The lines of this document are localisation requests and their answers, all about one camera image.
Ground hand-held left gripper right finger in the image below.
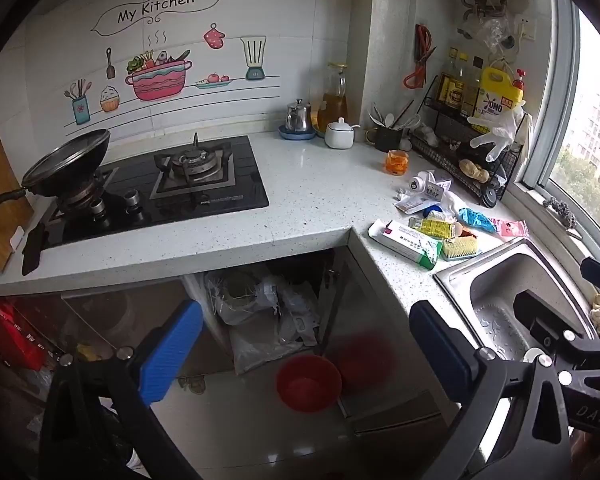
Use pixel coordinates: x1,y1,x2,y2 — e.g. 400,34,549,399
409,300,578,480

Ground glass oil jug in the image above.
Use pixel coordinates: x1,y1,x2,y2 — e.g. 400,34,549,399
316,62,349,133

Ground clear glass sauce bottle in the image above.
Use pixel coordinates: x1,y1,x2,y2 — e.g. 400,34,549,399
457,52,476,116

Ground metal water pipes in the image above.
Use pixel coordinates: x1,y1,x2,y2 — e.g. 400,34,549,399
455,0,508,18

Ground stainless steel sink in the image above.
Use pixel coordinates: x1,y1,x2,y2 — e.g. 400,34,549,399
434,237,600,361

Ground dark dried sprig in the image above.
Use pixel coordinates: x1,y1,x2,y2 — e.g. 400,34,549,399
542,197,578,231

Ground white cloth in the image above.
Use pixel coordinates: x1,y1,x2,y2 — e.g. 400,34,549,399
409,212,458,240

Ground red kitchen scissors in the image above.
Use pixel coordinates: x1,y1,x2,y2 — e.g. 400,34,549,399
404,24,438,88

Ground cream rubber glove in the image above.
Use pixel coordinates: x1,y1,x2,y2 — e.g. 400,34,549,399
517,112,534,155

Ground white tissue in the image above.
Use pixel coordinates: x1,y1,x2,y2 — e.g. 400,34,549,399
437,190,463,216

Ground glossy cabinet door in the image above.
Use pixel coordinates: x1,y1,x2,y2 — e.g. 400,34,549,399
317,245,456,431
60,277,236,378

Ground steel teapot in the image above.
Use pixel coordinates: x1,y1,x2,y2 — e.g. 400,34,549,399
285,98,313,133

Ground pile of white plastic bags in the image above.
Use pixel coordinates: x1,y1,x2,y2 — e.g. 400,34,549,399
182,270,326,376

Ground garlic bulb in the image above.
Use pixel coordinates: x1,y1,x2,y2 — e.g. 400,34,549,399
412,122,440,147

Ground pink packet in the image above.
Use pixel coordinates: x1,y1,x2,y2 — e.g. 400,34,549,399
494,219,530,238

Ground cartoon kitchen wall sticker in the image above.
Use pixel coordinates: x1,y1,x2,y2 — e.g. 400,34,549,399
62,0,283,128

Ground ginger root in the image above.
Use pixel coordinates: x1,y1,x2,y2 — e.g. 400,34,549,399
458,158,491,183

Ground white green medicine box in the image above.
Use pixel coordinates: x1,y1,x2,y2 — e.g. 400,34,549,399
369,219,443,267

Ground blue plastic wrapper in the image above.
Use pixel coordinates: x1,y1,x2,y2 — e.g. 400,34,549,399
457,207,498,233

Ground white red wrapper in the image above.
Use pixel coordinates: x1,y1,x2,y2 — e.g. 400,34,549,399
394,192,433,216

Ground white rubber glove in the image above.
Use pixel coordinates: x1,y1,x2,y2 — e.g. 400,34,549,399
467,100,528,161

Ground black glass gas stove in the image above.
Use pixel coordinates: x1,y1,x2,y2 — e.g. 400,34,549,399
22,135,271,261

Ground blue saucer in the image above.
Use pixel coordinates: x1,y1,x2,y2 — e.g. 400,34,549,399
278,124,317,141

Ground wooden cutting board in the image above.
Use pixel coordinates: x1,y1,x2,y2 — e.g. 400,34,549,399
0,121,35,273

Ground black wire rack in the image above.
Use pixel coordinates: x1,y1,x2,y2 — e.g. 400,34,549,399
410,75,526,208

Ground yellow bristle scrub brush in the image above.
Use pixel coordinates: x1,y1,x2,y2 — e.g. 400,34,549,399
441,237,481,261

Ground bundle of kitchen utensils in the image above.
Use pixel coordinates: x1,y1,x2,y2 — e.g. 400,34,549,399
367,100,422,131

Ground window frame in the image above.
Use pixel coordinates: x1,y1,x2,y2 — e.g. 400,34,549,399
522,0,600,281

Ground yellow detergent bottle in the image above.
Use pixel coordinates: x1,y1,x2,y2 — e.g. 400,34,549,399
474,59,526,133

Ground white lidded sugar bowl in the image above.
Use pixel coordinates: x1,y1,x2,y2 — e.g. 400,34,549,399
325,117,361,150

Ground red cardboard box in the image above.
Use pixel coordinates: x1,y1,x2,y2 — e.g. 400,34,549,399
0,290,48,371

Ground hanging clear plastic bag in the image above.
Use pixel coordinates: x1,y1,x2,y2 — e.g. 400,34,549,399
457,17,518,53

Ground red plastic bucket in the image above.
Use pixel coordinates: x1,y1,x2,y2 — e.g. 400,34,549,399
276,355,343,415

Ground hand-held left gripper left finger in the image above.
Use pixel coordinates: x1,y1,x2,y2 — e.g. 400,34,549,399
40,300,204,480

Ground black mug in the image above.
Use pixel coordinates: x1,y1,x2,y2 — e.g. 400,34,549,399
365,125,405,153

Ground black frying pan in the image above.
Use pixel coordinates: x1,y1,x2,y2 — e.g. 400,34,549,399
0,129,112,218

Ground black flat object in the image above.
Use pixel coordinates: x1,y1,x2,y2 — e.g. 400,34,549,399
21,222,46,277

